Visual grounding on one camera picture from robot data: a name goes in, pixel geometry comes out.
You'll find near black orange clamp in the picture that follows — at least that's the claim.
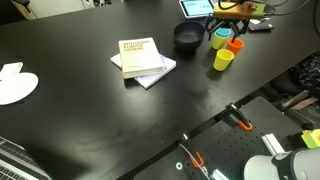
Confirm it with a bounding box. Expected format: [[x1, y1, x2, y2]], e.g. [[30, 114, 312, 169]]
[[225, 103, 252, 131]]

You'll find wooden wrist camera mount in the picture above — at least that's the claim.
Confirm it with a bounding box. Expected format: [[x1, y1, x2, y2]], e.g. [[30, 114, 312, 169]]
[[213, 1, 266, 20]]

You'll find open laptop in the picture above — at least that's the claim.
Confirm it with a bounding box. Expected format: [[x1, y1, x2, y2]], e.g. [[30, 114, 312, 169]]
[[0, 137, 52, 180]]

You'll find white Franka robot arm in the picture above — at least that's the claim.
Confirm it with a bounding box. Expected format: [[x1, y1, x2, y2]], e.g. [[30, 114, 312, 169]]
[[231, 15, 320, 180]]

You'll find white paper plate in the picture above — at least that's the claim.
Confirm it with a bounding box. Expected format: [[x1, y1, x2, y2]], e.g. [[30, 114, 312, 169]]
[[0, 62, 39, 105]]

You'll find tablet with white frame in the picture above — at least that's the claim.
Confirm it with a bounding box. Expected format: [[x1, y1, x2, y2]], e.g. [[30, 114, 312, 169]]
[[179, 0, 214, 19]]

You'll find black bowl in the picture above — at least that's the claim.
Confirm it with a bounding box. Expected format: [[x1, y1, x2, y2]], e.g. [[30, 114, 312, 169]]
[[173, 21, 205, 51]]

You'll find far black orange clamp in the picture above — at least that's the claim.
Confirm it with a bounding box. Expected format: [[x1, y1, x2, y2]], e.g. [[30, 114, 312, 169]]
[[179, 133, 211, 180]]

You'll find white book underneath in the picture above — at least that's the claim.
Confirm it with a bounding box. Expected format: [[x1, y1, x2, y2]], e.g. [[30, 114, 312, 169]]
[[110, 54, 176, 89]]

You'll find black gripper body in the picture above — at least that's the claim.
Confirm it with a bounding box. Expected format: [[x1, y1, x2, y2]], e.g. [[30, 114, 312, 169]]
[[205, 16, 250, 32]]

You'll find orange plastic cup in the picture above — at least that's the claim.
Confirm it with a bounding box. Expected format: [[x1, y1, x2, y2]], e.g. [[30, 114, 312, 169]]
[[226, 38, 244, 55]]

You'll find blue plastic cup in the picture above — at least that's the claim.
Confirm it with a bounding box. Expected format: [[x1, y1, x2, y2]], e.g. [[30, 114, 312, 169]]
[[216, 28, 231, 37]]

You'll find yellow cup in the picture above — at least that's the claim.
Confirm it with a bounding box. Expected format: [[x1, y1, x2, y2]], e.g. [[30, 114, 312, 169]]
[[211, 33, 227, 50], [213, 49, 234, 71]]

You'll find black orange clamp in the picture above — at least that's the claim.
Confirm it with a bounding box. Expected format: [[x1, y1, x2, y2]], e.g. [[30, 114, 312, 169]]
[[225, 103, 252, 131], [179, 133, 211, 180]]

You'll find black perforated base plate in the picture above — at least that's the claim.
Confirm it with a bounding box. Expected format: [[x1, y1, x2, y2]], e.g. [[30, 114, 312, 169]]
[[134, 97, 301, 180]]

